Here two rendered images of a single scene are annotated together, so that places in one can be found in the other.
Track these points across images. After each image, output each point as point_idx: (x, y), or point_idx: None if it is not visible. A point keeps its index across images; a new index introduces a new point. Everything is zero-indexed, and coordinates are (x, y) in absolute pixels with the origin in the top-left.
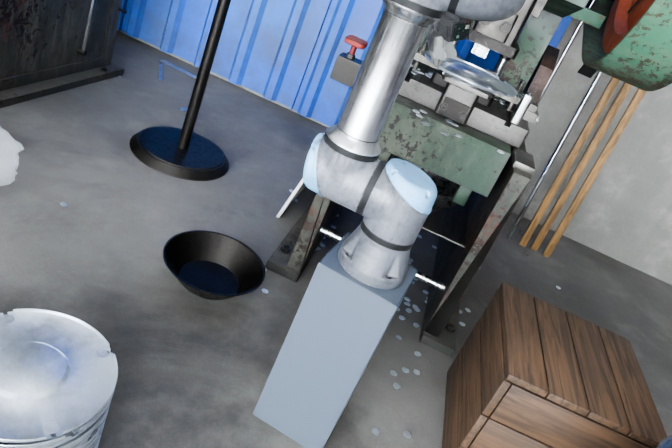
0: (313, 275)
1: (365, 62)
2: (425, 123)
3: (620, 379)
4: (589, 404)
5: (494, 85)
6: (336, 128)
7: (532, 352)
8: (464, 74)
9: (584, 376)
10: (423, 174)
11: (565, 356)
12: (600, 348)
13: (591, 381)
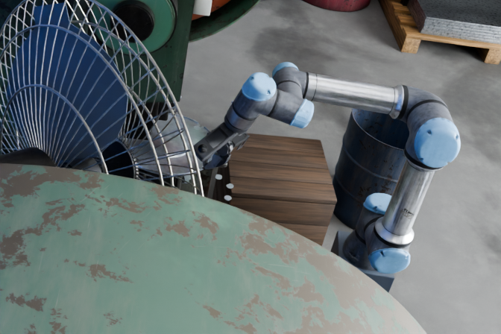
0: (391, 285)
1: (423, 198)
2: (228, 197)
3: (280, 147)
4: (322, 168)
5: (173, 128)
6: (406, 235)
7: (303, 186)
8: (188, 148)
9: (297, 165)
10: (375, 197)
11: (287, 170)
12: (256, 150)
13: (299, 162)
